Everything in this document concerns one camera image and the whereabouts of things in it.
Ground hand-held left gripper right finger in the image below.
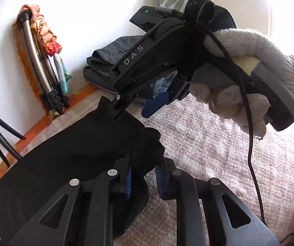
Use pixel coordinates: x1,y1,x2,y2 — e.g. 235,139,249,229
156,156,280,246

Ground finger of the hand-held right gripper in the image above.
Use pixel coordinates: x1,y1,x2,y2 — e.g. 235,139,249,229
141,72,190,118
112,78,150,120

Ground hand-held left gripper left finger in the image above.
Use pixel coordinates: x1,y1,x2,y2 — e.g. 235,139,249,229
10,146,134,246

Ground black pants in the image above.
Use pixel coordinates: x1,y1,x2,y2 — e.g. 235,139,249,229
0,95,166,239

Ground dark folded pants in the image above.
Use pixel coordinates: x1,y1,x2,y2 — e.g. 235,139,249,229
82,65,120,93

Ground person's right hand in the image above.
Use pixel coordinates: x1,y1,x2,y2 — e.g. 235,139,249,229
189,28,294,138

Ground blue folded jeans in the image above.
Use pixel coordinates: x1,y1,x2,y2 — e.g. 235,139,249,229
147,75,178,103

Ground grey folded jeans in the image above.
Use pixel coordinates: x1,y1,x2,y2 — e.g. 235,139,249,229
86,34,148,79

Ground pinkish woven blanket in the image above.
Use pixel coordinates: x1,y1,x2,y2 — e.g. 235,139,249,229
44,89,294,246

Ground orange patterned mat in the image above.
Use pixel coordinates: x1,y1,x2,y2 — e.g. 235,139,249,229
0,84,104,205

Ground orange floral scarf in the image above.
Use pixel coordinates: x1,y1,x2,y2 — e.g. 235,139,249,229
19,3,73,94

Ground folded metal stand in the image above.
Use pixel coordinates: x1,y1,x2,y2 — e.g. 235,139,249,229
21,8,70,116

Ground black velcro cable strap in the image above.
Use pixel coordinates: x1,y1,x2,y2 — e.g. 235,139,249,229
183,0,216,31

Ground black cable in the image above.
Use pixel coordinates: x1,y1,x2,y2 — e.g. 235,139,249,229
205,27,268,226

